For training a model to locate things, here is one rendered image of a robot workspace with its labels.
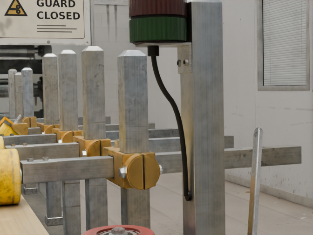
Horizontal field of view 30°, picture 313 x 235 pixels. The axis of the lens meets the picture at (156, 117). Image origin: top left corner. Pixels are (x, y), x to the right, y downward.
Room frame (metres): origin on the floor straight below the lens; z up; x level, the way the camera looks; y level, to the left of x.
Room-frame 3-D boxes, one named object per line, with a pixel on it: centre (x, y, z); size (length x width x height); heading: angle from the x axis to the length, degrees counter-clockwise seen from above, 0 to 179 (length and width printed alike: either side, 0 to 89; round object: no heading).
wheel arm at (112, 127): (1.64, 0.18, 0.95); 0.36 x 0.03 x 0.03; 109
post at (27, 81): (2.04, 0.45, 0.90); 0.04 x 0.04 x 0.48; 19
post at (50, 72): (1.57, 0.28, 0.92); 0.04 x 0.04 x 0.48; 19
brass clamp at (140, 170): (0.88, 0.04, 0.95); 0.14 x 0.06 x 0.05; 19
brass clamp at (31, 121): (2.06, 0.46, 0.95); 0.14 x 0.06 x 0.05; 19
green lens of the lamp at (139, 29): (0.61, 0.00, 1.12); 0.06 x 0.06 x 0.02
